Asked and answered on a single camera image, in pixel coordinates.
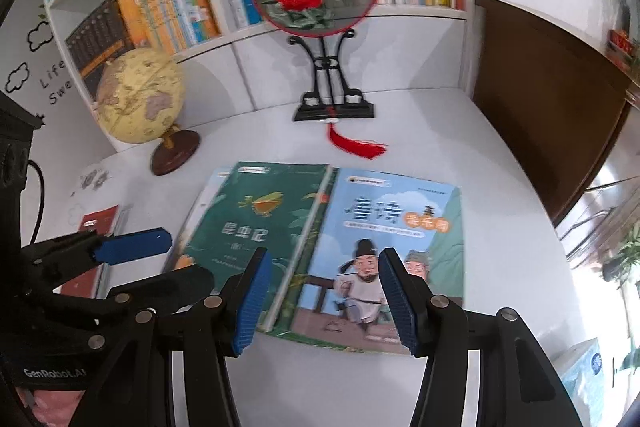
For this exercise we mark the green insect book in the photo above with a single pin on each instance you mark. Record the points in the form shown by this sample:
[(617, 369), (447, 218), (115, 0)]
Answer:
[(235, 227)]

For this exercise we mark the white bookcase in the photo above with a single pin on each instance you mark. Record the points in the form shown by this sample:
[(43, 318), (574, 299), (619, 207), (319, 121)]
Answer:
[(280, 72)]

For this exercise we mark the light blue tissue box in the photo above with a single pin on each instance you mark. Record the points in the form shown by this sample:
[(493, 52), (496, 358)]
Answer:
[(582, 377)]

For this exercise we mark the black fan stand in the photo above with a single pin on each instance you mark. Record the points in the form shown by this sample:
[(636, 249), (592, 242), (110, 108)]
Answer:
[(325, 72)]

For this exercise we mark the cloud outline wall sticker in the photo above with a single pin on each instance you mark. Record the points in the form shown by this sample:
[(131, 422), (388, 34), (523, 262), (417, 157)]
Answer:
[(7, 82)]

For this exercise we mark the brown wooden cabinet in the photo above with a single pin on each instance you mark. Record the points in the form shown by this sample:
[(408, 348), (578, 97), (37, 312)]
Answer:
[(540, 97)]

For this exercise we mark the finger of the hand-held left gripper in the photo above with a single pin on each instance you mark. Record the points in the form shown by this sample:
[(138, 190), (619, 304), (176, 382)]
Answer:
[(135, 246), (175, 284)]

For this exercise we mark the red box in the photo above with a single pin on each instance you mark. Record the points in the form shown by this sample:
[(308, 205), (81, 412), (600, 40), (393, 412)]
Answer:
[(622, 44)]

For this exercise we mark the small potted plant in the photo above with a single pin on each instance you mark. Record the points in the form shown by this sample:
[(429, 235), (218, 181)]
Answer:
[(625, 262)]

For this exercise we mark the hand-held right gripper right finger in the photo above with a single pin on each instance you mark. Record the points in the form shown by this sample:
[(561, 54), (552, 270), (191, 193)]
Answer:
[(400, 302)]

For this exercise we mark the row of orange yellow books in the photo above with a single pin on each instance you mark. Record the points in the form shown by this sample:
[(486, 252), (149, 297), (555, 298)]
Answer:
[(170, 2)]

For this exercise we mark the row of dark books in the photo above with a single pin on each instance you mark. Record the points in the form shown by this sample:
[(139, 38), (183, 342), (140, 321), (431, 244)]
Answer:
[(95, 42)]

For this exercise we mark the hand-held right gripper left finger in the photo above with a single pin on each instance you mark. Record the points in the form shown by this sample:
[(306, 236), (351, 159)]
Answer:
[(250, 302)]

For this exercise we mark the light blue poetry book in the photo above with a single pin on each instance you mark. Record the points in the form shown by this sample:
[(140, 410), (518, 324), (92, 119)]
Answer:
[(380, 217)]

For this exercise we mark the person's left hand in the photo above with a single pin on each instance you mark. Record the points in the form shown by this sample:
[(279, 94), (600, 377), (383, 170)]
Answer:
[(45, 409)]

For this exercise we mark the yellow globe on wooden base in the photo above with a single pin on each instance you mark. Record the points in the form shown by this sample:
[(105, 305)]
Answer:
[(135, 97)]

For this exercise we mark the dark red book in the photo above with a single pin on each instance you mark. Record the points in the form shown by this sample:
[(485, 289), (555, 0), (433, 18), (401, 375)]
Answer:
[(97, 227)]

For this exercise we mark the black lettering wall sticker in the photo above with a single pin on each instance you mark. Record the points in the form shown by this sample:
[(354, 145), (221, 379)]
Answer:
[(42, 82)]

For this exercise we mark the red tassel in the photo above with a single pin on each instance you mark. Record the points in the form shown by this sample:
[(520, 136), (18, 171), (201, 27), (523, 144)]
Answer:
[(360, 147)]

